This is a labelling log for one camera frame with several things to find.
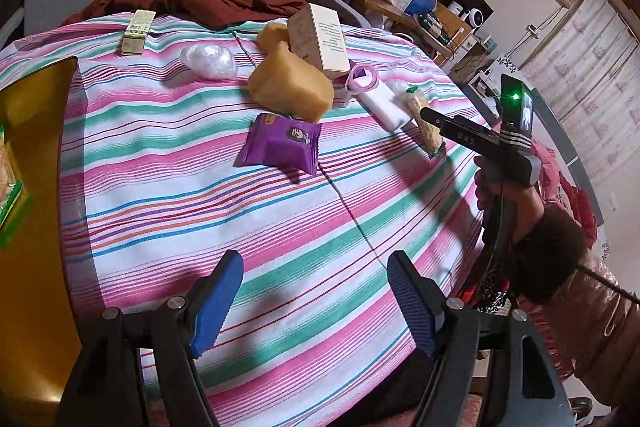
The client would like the cracker pack with yellow label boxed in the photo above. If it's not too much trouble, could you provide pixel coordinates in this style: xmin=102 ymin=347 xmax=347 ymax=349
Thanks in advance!
xmin=405 ymin=86 xmax=444 ymax=158

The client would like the white foam sponge block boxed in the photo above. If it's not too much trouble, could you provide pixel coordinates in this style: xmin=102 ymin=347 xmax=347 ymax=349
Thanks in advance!
xmin=356 ymin=81 xmax=412 ymax=132

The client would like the purple snack packet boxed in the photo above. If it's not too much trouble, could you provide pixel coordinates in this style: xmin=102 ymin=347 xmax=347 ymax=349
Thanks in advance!
xmin=234 ymin=113 xmax=322 ymax=176

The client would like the cracker pack with black label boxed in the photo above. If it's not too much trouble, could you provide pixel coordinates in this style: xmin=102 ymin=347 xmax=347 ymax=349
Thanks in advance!
xmin=0 ymin=128 xmax=27 ymax=249

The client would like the large tan sponge block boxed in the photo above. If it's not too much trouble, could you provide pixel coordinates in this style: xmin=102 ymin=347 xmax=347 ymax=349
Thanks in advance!
xmin=247 ymin=41 xmax=334 ymax=122

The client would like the clear plastic wrap ball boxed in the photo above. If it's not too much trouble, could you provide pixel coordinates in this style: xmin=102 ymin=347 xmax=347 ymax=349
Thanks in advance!
xmin=180 ymin=43 xmax=238 ymax=80

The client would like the small tan sponge cube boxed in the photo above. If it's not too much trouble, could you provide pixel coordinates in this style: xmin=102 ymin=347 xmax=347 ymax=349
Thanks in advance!
xmin=256 ymin=22 xmax=290 ymax=54

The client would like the pink hair roller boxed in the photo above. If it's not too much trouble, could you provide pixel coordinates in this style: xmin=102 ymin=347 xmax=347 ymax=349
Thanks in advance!
xmin=333 ymin=63 xmax=380 ymax=108

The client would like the right forearm dark sleeve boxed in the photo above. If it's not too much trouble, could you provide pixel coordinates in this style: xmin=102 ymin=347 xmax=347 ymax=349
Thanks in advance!
xmin=510 ymin=205 xmax=639 ymax=410

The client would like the right hand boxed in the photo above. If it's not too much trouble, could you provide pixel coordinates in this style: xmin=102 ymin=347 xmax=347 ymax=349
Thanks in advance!
xmin=474 ymin=156 xmax=544 ymax=243

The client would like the striped bed sheet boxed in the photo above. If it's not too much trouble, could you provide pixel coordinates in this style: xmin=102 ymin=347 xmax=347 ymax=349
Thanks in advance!
xmin=1 ymin=13 xmax=480 ymax=426

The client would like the gold tin box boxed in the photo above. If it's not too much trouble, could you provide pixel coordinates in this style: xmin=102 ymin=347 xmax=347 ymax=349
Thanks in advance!
xmin=1 ymin=58 xmax=79 ymax=426

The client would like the cream cardboard box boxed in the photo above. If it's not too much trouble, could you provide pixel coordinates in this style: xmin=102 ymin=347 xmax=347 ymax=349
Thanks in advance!
xmin=286 ymin=3 xmax=352 ymax=79

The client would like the small green white box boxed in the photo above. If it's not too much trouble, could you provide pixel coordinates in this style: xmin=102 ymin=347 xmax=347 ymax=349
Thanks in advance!
xmin=120 ymin=10 xmax=156 ymax=55

